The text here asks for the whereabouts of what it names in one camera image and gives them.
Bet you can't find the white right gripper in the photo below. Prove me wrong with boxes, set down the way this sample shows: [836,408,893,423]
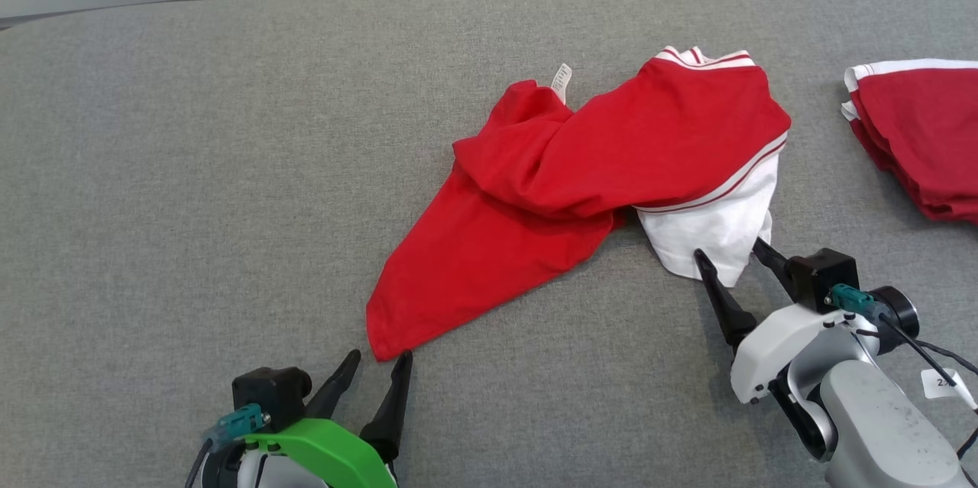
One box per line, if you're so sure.
[694,238,920,405]

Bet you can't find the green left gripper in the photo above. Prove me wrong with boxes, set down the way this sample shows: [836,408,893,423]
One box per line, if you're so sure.
[200,349,414,488]

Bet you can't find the red white jersey shirt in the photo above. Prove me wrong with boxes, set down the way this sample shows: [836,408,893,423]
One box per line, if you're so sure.
[365,45,792,363]

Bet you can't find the red white sports shorts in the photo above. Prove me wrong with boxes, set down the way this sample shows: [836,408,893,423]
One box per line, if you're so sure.
[840,58,978,225]

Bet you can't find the grey fabric sofa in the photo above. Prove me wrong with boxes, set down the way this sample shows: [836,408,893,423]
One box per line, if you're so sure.
[0,0,978,488]

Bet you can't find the teal right cable connector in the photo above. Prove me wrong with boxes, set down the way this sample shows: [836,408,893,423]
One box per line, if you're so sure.
[825,283,874,315]

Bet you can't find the teal cable connector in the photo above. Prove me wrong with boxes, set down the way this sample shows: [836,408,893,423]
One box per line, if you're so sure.
[825,283,874,315]
[202,404,272,447]

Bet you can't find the teal left cable connector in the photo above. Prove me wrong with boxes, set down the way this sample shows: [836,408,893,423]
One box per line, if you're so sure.
[202,404,272,447]

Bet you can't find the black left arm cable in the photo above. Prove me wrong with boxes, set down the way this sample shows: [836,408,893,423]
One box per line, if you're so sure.
[183,438,216,488]

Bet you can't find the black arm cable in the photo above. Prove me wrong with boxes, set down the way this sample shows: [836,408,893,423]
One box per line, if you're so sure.
[183,438,216,488]
[854,311,978,416]

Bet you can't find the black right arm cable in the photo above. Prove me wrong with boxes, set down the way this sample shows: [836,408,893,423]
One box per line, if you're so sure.
[854,311,978,416]

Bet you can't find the white cable label tag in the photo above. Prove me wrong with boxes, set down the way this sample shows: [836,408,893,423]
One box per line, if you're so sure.
[921,368,960,400]

